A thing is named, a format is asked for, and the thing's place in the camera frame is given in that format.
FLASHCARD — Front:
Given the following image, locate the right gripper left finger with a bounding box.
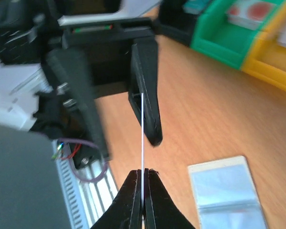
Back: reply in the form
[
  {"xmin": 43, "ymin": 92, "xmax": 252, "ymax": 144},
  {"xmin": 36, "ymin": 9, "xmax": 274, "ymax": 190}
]
[{"xmin": 92, "ymin": 170, "xmax": 142, "ymax": 229}]

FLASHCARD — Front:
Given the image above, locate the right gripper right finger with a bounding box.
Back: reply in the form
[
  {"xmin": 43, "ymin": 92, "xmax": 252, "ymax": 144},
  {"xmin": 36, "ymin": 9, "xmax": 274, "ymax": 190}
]
[{"xmin": 144, "ymin": 168, "xmax": 194, "ymax": 229}]

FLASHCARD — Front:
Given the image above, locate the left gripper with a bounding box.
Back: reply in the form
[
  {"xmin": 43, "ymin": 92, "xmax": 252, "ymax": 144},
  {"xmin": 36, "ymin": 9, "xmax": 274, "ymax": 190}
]
[{"xmin": 45, "ymin": 18, "xmax": 163, "ymax": 160}]

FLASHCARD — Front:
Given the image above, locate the beige card holder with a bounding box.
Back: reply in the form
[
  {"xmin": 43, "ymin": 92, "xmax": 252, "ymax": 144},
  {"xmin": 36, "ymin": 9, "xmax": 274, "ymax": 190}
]
[{"xmin": 188, "ymin": 156, "xmax": 268, "ymax": 229}]

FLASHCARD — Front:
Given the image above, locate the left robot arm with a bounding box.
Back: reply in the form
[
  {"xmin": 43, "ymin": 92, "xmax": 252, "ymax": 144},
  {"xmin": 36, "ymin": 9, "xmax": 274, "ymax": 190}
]
[{"xmin": 0, "ymin": 0, "xmax": 163, "ymax": 162}]

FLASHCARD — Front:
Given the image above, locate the teal card in black bin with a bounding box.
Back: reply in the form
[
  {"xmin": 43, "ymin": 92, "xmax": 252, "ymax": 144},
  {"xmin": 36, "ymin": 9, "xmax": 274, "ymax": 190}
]
[{"xmin": 183, "ymin": 0, "xmax": 210, "ymax": 15}]

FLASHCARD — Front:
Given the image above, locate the red card in green bin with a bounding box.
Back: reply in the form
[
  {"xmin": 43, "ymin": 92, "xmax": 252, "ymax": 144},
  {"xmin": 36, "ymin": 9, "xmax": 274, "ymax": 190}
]
[{"xmin": 226, "ymin": 0, "xmax": 276, "ymax": 31}]

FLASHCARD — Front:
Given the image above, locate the black plastic bin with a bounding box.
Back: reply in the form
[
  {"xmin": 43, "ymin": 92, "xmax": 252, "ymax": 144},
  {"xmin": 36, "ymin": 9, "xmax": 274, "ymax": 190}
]
[{"xmin": 153, "ymin": 0, "xmax": 212, "ymax": 47}]

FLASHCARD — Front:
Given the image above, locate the green plastic bin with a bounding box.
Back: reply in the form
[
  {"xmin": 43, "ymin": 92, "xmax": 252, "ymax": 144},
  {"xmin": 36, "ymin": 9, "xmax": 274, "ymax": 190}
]
[{"xmin": 190, "ymin": 0, "xmax": 286, "ymax": 69}]

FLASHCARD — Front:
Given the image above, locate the yellow plastic bin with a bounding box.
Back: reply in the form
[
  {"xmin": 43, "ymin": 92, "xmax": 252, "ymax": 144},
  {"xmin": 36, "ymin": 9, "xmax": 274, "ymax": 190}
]
[{"xmin": 241, "ymin": 2, "xmax": 286, "ymax": 91}]

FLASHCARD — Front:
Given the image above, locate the aluminium front rail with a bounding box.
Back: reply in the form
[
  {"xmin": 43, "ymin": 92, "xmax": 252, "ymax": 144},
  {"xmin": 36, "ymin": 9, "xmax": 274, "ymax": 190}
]
[{"xmin": 78, "ymin": 161, "xmax": 118, "ymax": 228}]

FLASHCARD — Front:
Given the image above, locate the grey slotted cable duct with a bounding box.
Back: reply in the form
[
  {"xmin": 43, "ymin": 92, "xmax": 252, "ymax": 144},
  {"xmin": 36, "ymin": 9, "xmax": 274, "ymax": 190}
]
[{"xmin": 52, "ymin": 140, "xmax": 91, "ymax": 229}]

